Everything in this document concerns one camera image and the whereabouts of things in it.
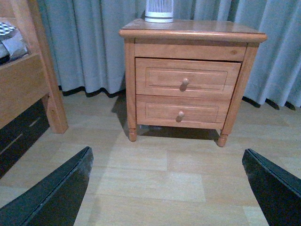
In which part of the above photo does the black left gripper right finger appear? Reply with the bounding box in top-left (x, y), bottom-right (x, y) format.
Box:
top-left (242, 149), bottom-right (301, 226)

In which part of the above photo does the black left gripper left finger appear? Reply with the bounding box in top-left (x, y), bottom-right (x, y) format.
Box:
top-left (0, 146), bottom-right (93, 226)

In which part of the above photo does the grey curtain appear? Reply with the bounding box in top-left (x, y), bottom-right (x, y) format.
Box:
top-left (38, 0), bottom-right (301, 107)

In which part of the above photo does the white cylindrical air purifier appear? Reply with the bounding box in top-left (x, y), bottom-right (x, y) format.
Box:
top-left (144, 0), bottom-right (174, 23)

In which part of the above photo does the wooden nightstand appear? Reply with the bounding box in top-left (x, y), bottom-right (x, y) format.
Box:
top-left (119, 19), bottom-right (267, 147)

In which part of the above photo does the wooden drawer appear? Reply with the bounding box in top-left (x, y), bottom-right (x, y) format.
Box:
top-left (135, 57), bottom-right (241, 100)
top-left (136, 95), bottom-right (230, 129)

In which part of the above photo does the grey mattress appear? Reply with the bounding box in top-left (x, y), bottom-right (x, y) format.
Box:
top-left (0, 30), bottom-right (28, 62)

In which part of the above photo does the checkered bedding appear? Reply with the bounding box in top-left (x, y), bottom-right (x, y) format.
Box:
top-left (0, 22), bottom-right (17, 40)

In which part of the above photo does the wooden bed frame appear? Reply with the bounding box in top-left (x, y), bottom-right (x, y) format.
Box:
top-left (0, 0), bottom-right (68, 134)

